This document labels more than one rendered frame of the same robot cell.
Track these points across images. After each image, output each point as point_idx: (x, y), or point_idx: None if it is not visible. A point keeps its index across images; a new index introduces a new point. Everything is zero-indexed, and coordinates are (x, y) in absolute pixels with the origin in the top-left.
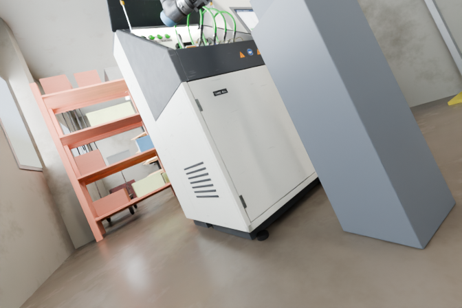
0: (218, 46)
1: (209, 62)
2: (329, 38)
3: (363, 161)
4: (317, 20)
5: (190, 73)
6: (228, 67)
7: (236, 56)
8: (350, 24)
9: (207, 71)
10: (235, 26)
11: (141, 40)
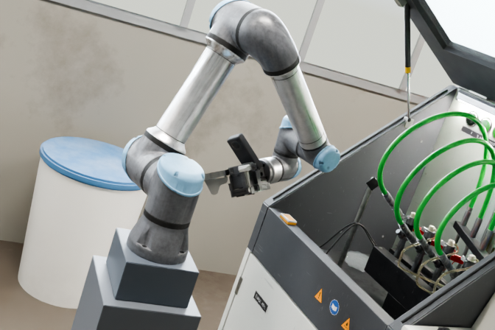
0: (305, 250)
1: (279, 257)
2: (74, 325)
3: None
4: (79, 303)
5: (258, 247)
6: (290, 289)
7: (312, 288)
8: None
9: (271, 264)
10: (434, 246)
11: (341, 153)
